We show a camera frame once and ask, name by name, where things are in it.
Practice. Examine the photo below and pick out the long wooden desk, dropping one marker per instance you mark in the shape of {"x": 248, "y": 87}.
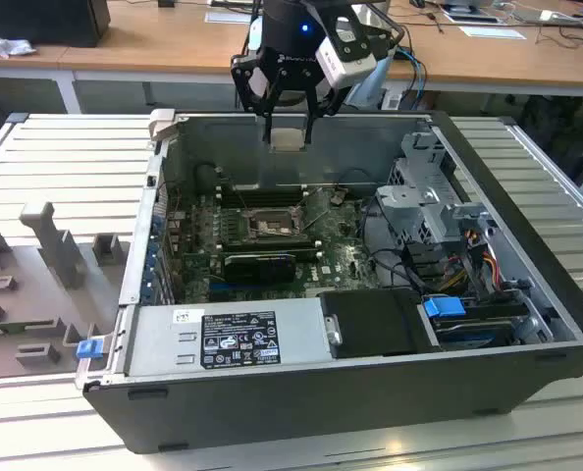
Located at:
{"x": 183, "y": 44}

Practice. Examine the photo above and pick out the hard disk drive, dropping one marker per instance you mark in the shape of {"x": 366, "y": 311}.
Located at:
{"x": 473, "y": 331}

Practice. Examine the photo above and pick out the silver square CPU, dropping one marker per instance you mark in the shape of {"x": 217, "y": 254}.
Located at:
{"x": 287, "y": 139}

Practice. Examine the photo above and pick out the pale blue paper sheet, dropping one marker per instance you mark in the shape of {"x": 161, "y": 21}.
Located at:
{"x": 492, "y": 32}

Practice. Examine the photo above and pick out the grey metal drive cage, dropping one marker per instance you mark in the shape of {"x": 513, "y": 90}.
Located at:
{"x": 419, "y": 206}

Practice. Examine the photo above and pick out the small wooden desk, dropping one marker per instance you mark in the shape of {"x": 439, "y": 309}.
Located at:
{"x": 21, "y": 61}

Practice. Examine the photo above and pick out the green motherboard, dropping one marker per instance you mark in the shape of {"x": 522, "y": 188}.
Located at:
{"x": 340, "y": 255}

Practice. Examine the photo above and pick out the white paper sheet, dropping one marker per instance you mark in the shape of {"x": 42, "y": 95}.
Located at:
{"x": 221, "y": 16}

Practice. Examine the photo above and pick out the white labelled box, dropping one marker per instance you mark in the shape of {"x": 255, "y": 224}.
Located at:
{"x": 392, "y": 100}

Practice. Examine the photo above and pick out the black box on desk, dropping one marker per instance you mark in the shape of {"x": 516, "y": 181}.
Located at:
{"x": 41, "y": 22}

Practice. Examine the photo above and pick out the silver drive bay latch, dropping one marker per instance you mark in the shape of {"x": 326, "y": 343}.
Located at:
{"x": 333, "y": 329}

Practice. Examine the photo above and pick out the blue case latch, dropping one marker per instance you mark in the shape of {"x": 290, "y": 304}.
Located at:
{"x": 89, "y": 350}

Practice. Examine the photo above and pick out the pale blue teach pendant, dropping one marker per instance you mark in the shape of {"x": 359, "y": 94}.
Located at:
{"x": 370, "y": 86}

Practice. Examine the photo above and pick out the black drive bay cover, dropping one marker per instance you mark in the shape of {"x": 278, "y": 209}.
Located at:
{"x": 375, "y": 324}

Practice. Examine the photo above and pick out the blue disk carrier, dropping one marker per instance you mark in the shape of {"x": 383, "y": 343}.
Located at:
{"x": 443, "y": 306}

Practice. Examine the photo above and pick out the grey parts rack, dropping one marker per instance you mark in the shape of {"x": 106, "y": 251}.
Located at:
{"x": 51, "y": 294}

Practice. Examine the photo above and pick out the CPU socket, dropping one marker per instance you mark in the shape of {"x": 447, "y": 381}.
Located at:
{"x": 272, "y": 223}

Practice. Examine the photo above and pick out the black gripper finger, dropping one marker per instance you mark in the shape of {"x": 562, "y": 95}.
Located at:
{"x": 328, "y": 95}
{"x": 252, "y": 73}

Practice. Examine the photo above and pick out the white power adapter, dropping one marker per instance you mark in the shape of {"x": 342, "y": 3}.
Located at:
{"x": 561, "y": 17}

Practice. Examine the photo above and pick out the grey plastic case latch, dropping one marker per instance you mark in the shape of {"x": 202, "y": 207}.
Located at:
{"x": 161, "y": 122}

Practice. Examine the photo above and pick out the grey power supply unit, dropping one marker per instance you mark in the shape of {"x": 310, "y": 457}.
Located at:
{"x": 164, "y": 338}

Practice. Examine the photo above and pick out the crumpled white paper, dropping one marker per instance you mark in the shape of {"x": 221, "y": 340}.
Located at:
{"x": 7, "y": 45}

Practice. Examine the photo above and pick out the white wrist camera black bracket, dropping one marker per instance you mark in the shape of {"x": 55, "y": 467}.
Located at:
{"x": 348, "y": 59}

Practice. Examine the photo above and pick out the black graphics card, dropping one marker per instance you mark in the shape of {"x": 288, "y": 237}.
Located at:
{"x": 259, "y": 269}

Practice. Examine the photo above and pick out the black open PC case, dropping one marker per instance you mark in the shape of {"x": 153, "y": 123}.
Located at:
{"x": 272, "y": 417}

